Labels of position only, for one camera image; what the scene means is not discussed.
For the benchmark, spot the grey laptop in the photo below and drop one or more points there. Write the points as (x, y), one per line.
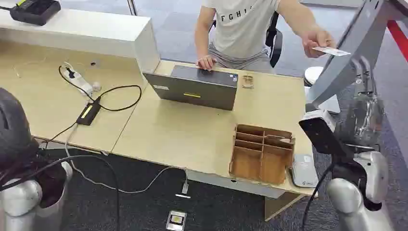
(191, 91)

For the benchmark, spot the small wooden card holder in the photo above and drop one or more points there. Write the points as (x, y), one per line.
(247, 81)

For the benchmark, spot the person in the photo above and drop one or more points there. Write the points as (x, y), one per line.
(239, 35)

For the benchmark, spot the white power strip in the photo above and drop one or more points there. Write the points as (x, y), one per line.
(78, 81)

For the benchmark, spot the white card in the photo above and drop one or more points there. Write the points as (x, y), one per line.
(333, 51)

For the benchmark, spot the wooden card box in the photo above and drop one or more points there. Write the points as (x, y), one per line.
(261, 156)

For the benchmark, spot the person's left hand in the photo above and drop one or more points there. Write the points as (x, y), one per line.
(314, 39)

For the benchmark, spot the person's right hand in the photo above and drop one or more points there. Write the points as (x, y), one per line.
(206, 62)

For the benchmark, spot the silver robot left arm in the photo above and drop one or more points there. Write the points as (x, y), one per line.
(22, 201)

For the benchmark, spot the black power adapter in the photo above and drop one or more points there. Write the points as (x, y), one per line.
(88, 113)

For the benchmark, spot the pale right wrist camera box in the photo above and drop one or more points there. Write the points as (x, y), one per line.
(318, 130)

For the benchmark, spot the white round stool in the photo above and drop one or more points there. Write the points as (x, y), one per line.
(312, 76)

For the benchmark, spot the grey kiosk screen stand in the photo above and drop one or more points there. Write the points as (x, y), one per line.
(353, 47)

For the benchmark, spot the red bar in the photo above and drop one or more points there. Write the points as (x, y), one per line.
(398, 38)

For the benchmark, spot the white counter block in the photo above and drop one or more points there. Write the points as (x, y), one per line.
(95, 35)

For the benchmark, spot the black desktop device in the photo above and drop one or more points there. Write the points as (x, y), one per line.
(35, 11)

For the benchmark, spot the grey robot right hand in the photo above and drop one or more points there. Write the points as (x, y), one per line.
(363, 121)

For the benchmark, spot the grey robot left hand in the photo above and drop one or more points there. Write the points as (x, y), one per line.
(14, 134)

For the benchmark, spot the silver device on floor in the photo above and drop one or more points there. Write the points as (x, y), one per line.
(176, 220)

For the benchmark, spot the metal pole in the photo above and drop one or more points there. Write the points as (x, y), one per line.
(131, 7)

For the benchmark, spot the pale grey card reader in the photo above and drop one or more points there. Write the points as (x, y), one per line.
(304, 172)

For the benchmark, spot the black office chair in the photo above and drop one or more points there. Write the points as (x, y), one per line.
(275, 44)

